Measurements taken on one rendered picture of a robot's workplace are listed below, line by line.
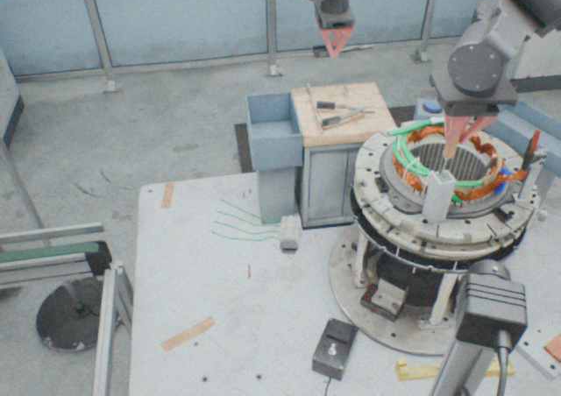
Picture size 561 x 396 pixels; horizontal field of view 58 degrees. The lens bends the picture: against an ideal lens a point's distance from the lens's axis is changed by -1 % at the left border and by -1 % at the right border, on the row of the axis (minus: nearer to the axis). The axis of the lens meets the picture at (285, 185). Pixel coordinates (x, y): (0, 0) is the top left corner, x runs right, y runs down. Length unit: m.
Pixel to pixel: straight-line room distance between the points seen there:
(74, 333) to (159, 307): 1.01
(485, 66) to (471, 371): 0.31
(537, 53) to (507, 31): 2.74
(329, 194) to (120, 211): 1.49
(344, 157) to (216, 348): 0.48
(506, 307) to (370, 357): 0.68
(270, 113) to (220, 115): 1.79
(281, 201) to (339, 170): 0.17
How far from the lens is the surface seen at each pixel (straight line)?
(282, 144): 1.07
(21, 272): 1.40
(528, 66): 3.35
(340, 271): 1.15
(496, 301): 0.41
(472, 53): 0.59
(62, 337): 2.14
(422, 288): 1.18
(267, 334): 1.09
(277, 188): 1.19
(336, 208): 1.23
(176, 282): 1.18
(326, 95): 1.19
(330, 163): 1.13
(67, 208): 2.62
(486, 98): 0.70
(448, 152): 0.78
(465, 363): 0.46
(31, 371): 2.13
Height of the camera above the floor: 1.71
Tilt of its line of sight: 43 degrees down
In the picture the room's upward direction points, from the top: 1 degrees counter-clockwise
